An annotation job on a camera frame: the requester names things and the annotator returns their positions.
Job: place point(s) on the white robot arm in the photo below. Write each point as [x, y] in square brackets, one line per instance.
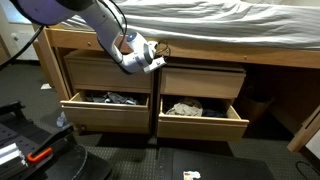
[105, 19]

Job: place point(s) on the beige and dark clothes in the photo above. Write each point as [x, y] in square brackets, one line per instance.
[197, 108]

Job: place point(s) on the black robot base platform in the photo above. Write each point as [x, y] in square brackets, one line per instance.
[68, 160]

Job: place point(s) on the lower orange handled clamp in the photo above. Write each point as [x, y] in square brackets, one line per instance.
[38, 158]

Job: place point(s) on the grey striped bed sheet mattress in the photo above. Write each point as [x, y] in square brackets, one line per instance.
[223, 21]

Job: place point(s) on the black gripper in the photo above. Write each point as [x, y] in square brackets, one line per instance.
[163, 49]

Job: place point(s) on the dark grey clothes pile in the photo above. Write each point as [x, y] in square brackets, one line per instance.
[111, 97]

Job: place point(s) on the light wooden bed frame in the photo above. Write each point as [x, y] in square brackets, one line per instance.
[292, 76]

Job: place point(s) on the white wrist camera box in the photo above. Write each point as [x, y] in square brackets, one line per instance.
[156, 63]

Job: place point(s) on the wooden drawer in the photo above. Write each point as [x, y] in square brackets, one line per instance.
[210, 81]
[220, 121]
[108, 117]
[95, 70]

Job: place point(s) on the lower aluminium extrusion rail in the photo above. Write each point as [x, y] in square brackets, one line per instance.
[11, 157]

